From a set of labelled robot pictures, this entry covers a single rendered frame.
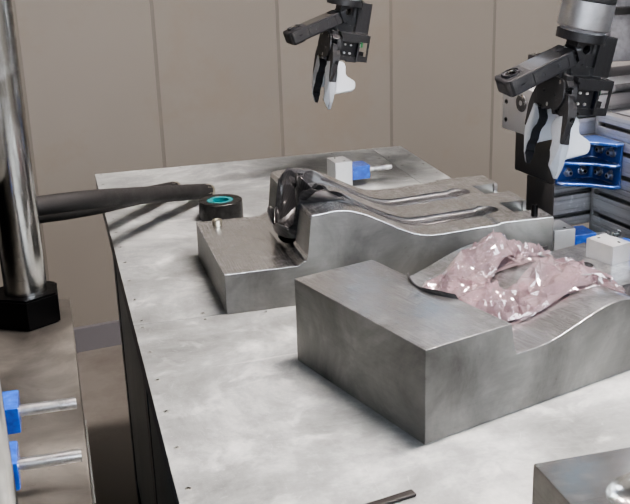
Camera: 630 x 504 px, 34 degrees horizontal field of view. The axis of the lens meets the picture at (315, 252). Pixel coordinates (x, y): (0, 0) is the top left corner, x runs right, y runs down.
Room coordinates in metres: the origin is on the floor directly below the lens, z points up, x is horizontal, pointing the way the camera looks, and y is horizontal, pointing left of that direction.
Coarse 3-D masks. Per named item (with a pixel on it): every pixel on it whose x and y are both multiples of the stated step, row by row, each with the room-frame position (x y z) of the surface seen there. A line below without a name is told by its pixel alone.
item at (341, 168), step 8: (328, 160) 2.01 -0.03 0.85; (336, 160) 1.99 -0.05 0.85; (344, 160) 1.99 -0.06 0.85; (328, 168) 2.01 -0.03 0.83; (336, 168) 1.97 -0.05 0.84; (344, 168) 1.98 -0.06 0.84; (352, 168) 1.99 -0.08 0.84; (360, 168) 1.99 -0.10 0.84; (368, 168) 2.00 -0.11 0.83; (376, 168) 2.02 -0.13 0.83; (384, 168) 2.03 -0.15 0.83; (336, 176) 1.97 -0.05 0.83; (344, 176) 1.98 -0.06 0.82; (352, 176) 1.99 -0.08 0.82; (360, 176) 1.99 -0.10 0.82; (368, 176) 2.00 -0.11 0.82; (352, 184) 1.98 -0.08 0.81
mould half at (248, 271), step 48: (384, 192) 1.64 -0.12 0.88; (480, 192) 1.60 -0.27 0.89; (240, 240) 1.48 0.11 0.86; (288, 240) 1.48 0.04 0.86; (336, 240) 1.37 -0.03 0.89; (384, 240) 1.39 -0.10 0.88; (432, 240) 1.41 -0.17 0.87; (528, 240) 1.45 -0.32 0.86; (240, 288) 1.34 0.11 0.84; (288, 288) 1.36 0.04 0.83
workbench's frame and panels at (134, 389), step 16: (128, 320) 1.81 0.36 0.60; (128, 336) 1.87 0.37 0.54; (128, 352) 1.93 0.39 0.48; (128, 368) 1.99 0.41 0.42; (128, 384) 2.06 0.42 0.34; (144, 384) 1.50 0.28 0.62; (128, 400) 2.10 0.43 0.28; (144, 400) 1.57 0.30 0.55; (144, 416) 1.61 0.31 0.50; (144, 432) 1.65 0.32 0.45; (160, 432) 1.02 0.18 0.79; (144, 448) 1.70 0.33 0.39; (160, 448) 1.31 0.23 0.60; (144, 464) 1.75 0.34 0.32; (160, 464) 1.34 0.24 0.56; (144, 480) 1.80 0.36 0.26; (160, 480) 1.37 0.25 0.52; (144, 496) 1.86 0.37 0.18; (160, 496) 1.40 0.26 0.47; (176, 496) 0.89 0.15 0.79
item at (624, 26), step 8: (616, 8) 1.97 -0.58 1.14; (624, 8) 1.97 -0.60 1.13; (616, 16) 1.97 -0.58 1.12; (624, 16) 1.97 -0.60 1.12; (616, 24) 1.97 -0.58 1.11; (624, 24) 1.97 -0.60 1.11; (608, 32) 1.97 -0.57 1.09; (616, 32) 1.97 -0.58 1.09; (624, 32) 1.97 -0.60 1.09; (624, 40) 1.96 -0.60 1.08; (616, 48) 1.96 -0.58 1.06; (624, 48) 1.96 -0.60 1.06; (616, 56) 1.96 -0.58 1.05; (624, 56) 1.96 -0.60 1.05
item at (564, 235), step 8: (560, 224) 1.53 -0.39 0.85; (568, 224) 1.53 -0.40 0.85; (560, 232) 1.50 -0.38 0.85; (568, 232) 1.50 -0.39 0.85; (576, 232) 1.53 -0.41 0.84; (584, 232) 1.52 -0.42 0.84; (592, 232) 1.52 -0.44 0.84; (600, 232) 1.55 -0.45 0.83; (608, 232) 1.55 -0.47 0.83; (616, 232) 1.55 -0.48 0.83; (560, 240) 1.50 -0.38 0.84; (568, 240) 1.51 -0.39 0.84; (576, 240) 1.51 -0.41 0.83; (584, 240) 1.52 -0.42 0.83; (552, 248) 1.50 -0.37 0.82; (560, 248) 1.50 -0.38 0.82
